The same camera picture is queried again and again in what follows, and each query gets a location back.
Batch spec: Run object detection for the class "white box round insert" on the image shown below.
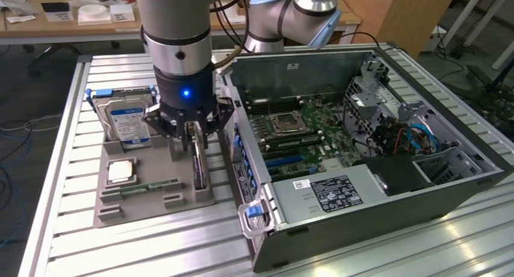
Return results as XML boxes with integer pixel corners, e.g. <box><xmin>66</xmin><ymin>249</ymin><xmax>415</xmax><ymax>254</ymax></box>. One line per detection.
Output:
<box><xmin>76</xmin><ymin>4</ymin><xmax>113</xmax><ymax>26</ymax></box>

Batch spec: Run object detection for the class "blue wire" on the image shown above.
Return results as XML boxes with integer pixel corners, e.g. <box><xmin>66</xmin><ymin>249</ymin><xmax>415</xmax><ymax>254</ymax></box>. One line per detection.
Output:
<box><xmin>404</xmin><ymin>123</ymin><xmax>439</xmax><ymax>155</ymax></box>

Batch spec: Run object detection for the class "black installed RAM stick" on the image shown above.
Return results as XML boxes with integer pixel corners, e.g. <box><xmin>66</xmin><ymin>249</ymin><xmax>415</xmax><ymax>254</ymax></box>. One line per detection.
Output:
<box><xmin>263</xmin><ymin>134</ymin><xmax>323</xmax><ymax>149</ymax></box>

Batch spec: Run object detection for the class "silver CPU chip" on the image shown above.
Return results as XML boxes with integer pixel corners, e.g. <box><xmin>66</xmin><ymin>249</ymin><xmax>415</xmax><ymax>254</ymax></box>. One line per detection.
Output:
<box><xmin>106</xmin><ymin>160</ymin><xmax>136</xmax><ymax>182</ymax></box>

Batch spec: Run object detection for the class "grey metal disk bay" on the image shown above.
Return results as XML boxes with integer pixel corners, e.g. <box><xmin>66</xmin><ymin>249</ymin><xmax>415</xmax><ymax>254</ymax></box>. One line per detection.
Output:
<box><xmin>412</xmin><ymin>146</ymin><xmax>484</xmax><ymax>188</ymax></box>

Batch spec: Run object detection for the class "green RAM stick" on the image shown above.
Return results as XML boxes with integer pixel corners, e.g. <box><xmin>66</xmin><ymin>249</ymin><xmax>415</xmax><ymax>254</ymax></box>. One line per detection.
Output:
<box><xmin>101</xmin><ymin>182</ymin><xmax>182</xmax><ymax>197</ymax></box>

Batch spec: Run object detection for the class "CPU socket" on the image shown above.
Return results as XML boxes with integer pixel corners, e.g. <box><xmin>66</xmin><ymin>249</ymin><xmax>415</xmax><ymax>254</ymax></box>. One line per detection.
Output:
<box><xmin>269</xmin><ymin>110</ymin><xmax>309</xmax><ymax>137</ymax></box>

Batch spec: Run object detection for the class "dark graphics card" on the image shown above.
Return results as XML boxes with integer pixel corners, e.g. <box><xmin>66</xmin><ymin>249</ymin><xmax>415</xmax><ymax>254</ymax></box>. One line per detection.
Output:
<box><xmin>188</xmin><ymin>122</ymin><xmax>210</xmax><ymax>191</ymax></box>

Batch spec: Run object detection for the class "wooden cabinet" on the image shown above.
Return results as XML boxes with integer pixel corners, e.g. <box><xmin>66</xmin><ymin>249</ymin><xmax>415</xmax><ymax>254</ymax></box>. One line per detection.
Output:
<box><xmin>333</xmin><ymin>0</ymin><xmax>461</xmax><ymax>60</ymax></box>

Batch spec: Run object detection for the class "blue expansion slot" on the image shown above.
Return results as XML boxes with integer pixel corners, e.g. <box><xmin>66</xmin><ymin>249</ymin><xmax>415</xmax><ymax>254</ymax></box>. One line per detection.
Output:
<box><xmin>263</xmin><ymin>153</ymin><xmax>305</xmax><ymax>168</ymax></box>

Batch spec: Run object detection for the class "grey power supply unit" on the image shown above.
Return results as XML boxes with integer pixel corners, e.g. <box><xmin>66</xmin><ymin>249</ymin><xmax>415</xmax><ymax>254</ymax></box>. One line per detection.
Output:
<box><xmin>271</xmin><ymin>164</ymin><xmax>391</xmax><ymax>225</ymax></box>

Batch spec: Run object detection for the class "black open PC case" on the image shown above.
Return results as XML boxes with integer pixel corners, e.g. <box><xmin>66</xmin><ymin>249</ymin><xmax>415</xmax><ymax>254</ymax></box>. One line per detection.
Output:
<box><xmin>221</xmin><ymin>46</ymin><xmax>514</xmax><ymax>274</ymax></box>

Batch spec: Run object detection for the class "green motherboard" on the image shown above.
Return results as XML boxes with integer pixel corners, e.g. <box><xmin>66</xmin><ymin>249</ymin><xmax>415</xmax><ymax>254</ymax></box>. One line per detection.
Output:
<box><xmin>239</xmin><ymin>95</ymin><xmax>380</xmax><ymax>183</ymax></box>

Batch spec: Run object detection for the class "metal drive cage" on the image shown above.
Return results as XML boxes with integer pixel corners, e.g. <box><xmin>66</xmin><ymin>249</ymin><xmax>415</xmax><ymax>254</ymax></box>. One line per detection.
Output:
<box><xmin>344</xmin><ymin>52</ymin><xmax>404</xmax><ymax>130</ymax></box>

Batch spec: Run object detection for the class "grey parts rack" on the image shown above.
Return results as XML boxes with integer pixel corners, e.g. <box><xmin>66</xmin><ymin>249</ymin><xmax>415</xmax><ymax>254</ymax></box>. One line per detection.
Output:
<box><xmin>92</xmin><ymin>132</ymin><xmax>218</xmax><ymax>229</ymax></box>

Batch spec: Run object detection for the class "grey case handle blue latch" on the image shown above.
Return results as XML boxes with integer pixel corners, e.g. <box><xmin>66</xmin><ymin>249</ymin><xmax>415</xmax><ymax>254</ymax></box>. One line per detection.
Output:
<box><xmin>236</xmin><ymin>198</ymin><xmax>275</xmax><ymax>239</ymax></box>

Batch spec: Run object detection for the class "white table frame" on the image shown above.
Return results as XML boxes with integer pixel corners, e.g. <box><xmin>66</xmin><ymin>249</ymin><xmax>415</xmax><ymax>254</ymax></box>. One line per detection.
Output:
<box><xmin>439</xmin><ymin>0</ymin><xmax>514</xmax><ymax>70</ymax></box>

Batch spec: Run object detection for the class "red wire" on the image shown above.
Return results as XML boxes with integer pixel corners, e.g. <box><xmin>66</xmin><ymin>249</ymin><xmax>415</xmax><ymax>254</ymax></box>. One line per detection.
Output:
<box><xmin>391</xmin><ymin>128</ymin><xmax>407</xmax><ymax>153</ymax></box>

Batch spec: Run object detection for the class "small white box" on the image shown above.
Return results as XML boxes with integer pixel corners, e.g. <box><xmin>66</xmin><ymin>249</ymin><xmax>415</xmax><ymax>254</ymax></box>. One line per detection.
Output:
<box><xmin>109</xmin><ymin>4</ymin><xmax>136</xmax><ymax>24</ymax></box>

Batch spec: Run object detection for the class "wooden desk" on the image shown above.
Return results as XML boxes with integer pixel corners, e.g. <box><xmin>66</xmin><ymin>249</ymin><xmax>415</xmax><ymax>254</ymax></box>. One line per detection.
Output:
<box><xmin>0</xmin><ymin>0</ymin><xmax>361</xmax><ymax>46</ymax></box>

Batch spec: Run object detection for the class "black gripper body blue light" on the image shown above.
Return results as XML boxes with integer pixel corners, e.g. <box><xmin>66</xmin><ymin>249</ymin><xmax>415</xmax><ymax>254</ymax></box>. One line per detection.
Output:
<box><xmin>153</xmin><ymin>62</ymin><xmax>218</xmax><ymax>137</ymax></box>

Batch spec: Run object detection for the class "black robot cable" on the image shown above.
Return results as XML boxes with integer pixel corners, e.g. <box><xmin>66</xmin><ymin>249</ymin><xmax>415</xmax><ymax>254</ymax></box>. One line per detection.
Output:
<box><xmin>208</xmin><ymin>0</ymin><xmax>252</xmax><ymax>54</ymax></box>

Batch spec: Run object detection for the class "hard disk blue label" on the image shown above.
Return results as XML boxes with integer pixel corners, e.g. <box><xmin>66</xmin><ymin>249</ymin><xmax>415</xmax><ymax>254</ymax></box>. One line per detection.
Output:
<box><xmin>84</xmin><ymin>84</ymin><xmax>157</xmax><ymax>148</ymax></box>

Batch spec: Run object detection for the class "white box black top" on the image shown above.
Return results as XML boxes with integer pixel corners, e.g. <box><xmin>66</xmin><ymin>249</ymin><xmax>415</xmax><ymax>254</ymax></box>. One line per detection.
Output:
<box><xmin>40</xmin><ymin>1</ymin><xmax>76</xmax><ymax>23</ymax></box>

